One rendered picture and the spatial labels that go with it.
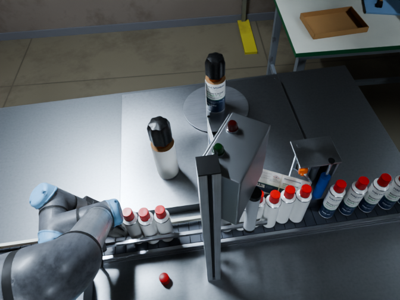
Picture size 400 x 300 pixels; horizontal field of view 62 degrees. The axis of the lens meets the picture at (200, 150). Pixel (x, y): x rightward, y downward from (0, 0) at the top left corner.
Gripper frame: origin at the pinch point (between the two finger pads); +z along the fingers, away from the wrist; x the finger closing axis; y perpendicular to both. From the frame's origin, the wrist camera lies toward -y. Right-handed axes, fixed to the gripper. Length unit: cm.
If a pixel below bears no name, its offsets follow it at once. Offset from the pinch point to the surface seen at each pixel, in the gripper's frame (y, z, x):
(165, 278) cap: -14.1, 12.3, -6.9
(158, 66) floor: 210, 86, 38
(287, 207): -2, 21, -52
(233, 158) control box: -12, -30, -56
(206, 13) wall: 272, 104, -15
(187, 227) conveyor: 2.2, 15.7, -16.1
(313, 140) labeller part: 15, 16, -69
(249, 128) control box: -4, -27, -61
